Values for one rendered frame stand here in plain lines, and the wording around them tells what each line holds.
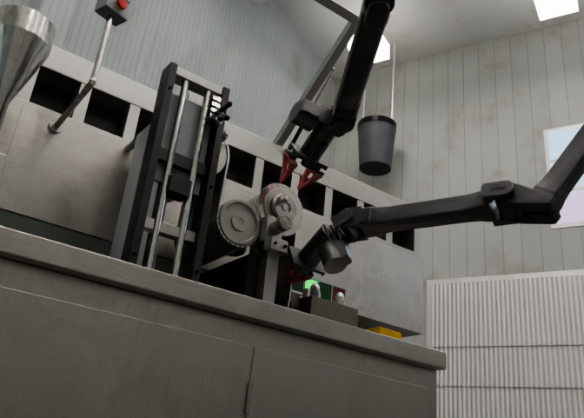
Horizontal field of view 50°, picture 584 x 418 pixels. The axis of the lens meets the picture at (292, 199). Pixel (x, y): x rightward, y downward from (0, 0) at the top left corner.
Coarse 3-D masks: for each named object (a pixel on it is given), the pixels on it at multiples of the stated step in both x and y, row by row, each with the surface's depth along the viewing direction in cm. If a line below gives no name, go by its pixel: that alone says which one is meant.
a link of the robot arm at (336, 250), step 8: (336, 216) 155; (344, 216) 154; (352, 216) 154; (336, 224) 154; (344, 240) 154; (320, 248) 154; (328, 248) 152; (336, 248) 152; (344, 248) 151; (320, 256) 154; (328, 256) 150; (336, 256) 149; (344, 256) 149; (328, 264) 150; (336, 264) 151; (344, 264) 151; (328, 272) 152; (336, 272) 152
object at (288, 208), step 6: (276, 198) 166; (270, 204) 167; (276, 204) 166; (282, 204) 167; (288, 204) 168; (294, 204) 169; (276, 210) 165; (282, 210) 167; (288, 210) 168; (294, 210) 168; (276, 216) 166; (294, 216) 168
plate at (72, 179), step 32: (32, 128) 168; (64, 128) 174; (32, 160) 166; (64, 160) 171; (96, 160) 177; (128, 160) 183; (0, 192) 159; (32, 192) 163; (64, 192) 169; (96, 192) 174; (224, 192) 200; (64, 224) 166; (96, 224) 171; (320, 224) 220; (224, 256) 193; (352, 256) 225; (384, 256) 234; (416, 256) 245; (352, 288) 220; (384, 288) 230; (416, 288) 240; (384, 320) 225; (416, 320) 235
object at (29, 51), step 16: (0, 32) 143; (16, 32) 143; (32, 32) 145; (0, 48) 143; (16, 48) 143; (32, 48) 145; (48, 48) 150; (0, 64) 142; (16, 64) 143; (32, 64) 146; (0, 80) 142; (16, 80) 143; (0, 96) 141; (0, 112) 140; (0, 128) 140; (0, 160) 135; (0, 176) 134
